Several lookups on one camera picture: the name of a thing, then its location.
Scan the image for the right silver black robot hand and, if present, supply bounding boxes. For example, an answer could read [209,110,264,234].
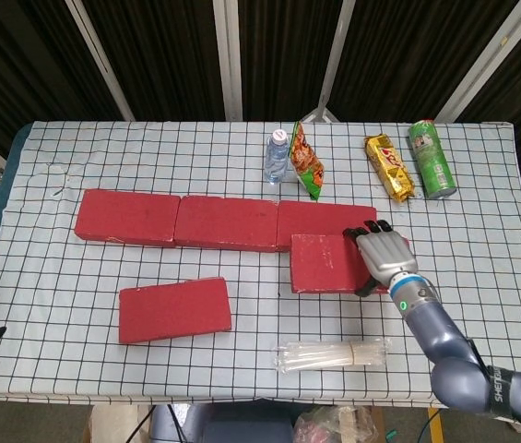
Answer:
[342,220,418,296]

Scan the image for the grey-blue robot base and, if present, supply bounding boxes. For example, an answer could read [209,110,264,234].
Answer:
[148,403,296,443]

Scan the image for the gold biscuit pack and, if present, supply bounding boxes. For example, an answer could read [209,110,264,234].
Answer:
[363,134,416,205]

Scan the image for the green chip can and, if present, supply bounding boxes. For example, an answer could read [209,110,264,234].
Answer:
[408,118,457,200]

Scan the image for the clear wrapped straw bundle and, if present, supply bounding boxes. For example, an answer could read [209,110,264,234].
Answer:
[272,339,394,374]

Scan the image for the orange green snack bag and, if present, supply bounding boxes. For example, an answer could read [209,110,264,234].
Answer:
[290,121,326,202]

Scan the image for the small clear water bottle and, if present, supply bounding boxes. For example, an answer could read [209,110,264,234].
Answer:
[265,128,289,186]

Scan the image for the white black checkered tablecloth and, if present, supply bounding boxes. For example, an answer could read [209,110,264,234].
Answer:
[0,120,521,412]

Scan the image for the crumpled clear plastic bag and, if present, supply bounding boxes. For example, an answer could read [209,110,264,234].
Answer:
[294,405,380,443]

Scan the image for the white metal frame post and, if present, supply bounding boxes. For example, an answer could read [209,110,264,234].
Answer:
[303,0,358,124]
[434,0,521,124]
[212,0,245,123]
[65,0,136,122]

